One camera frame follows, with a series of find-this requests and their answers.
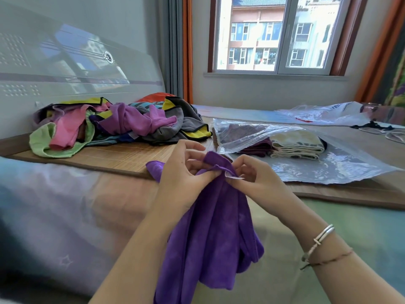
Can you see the yellow black edged cloth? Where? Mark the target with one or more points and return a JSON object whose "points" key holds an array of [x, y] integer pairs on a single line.
{"points": [[88, 101]]}

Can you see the purple microfiber towel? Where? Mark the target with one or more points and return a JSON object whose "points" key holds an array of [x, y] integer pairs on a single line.
{"points": [[212, 231]]}

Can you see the orange curtain strip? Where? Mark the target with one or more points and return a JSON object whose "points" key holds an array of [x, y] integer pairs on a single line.
{"points": [[188, 50]]}

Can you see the window with brown frame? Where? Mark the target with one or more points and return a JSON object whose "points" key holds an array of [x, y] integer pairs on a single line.
{"points": [[278, 34]]}

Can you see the person's left forearm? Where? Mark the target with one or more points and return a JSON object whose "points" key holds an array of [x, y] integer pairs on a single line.
{"points": [[136, 262]]}

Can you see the person's right thumb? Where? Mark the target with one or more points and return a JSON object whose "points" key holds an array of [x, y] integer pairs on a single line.
{"points": [[239, 182]]}

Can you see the gray curtain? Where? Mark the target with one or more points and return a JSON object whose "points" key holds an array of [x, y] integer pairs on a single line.
{"points": [[171, 44]]}

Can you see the violet crumpled cloth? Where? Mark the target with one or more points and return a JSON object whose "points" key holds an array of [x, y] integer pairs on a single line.
{"points": [[126, 120]]}

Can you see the folded cream towel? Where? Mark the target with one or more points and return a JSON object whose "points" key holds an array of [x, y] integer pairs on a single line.
{"points": [[297, 145]]}

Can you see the bamboo bed mat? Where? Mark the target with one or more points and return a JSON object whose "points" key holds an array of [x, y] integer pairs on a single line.
{"points": [[120, 156]]}

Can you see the light green cloth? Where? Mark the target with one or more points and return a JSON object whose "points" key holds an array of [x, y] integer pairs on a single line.
{"points": [[42, 144]]}

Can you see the folded maroon towel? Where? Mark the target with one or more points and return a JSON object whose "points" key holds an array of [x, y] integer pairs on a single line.
{"points": [[256, 148]]}

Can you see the orange patterned curtain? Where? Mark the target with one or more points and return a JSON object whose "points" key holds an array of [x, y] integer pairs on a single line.
{"points": [[384, 53]]}

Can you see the white plastic bag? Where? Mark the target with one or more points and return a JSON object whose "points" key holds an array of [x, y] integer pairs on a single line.
{"points": [[329, 113]]}

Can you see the orange cloth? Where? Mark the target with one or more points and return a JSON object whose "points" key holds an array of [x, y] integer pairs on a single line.
{"points": [[155, 97]]}

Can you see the gray cloth with yellow trim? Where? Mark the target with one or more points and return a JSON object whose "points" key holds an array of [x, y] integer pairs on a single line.
{"points": [[186, 121]]}

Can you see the person's right hand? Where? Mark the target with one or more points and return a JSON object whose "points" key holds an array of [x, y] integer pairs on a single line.
{"points": [[265, 186]]}

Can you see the clear plastic bag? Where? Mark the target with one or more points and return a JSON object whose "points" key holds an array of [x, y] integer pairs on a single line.
{"points": [[332, 161]]}

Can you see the pastel bed sheet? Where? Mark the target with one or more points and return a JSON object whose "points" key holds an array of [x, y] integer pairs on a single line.
{"points": [[63, 212]]}

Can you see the person's left thumb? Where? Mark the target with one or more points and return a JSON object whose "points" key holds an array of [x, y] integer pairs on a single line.
{"points": [[205, 177]]}

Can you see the white glossy headboard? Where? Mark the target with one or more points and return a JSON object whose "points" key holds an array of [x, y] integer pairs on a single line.
{"points": [[72, 60]]}

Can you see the person's right forearm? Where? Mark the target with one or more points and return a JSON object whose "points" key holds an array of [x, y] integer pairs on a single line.
{"points": [[332, 262]]}

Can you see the pink cloth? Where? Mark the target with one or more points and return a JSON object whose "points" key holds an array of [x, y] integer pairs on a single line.
{"points": [[66, 129]]}

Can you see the lavender cloth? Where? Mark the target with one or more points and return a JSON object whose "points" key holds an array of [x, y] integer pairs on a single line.
{"points": [[47, 112]]}

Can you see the person's left hand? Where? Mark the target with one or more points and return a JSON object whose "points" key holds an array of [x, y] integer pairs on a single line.
{"points": [[172, 186]]}

